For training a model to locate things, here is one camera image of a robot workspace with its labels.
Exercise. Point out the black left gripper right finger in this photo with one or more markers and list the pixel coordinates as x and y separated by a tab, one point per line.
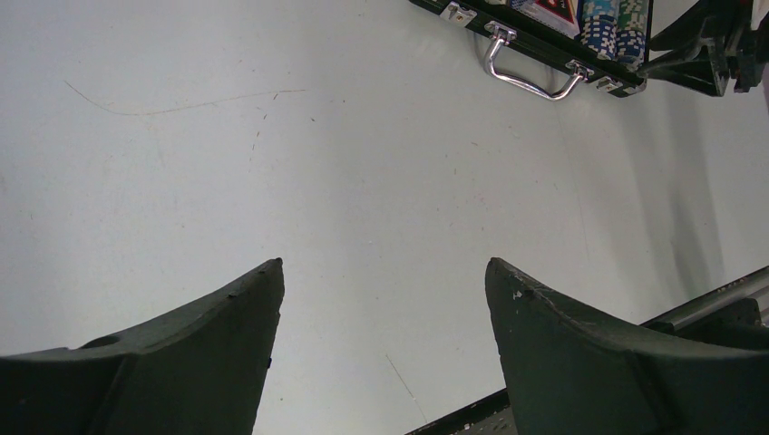
570	368

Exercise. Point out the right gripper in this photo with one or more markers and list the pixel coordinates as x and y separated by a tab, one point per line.
710	43

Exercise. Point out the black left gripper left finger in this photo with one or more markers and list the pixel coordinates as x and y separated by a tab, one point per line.
198	369

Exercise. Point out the black poker set case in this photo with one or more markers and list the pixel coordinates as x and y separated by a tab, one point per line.
507	27

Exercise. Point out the blue playing card deck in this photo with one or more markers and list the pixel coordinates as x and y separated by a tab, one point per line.
525	7

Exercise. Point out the all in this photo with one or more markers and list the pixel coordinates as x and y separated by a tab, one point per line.
555	11

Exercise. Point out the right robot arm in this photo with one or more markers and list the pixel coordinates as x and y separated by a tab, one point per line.
700	368

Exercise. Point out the green poker chip stack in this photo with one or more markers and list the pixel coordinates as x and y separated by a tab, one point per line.
631	36

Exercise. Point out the light blue chip stack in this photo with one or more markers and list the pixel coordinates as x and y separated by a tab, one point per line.
599	21

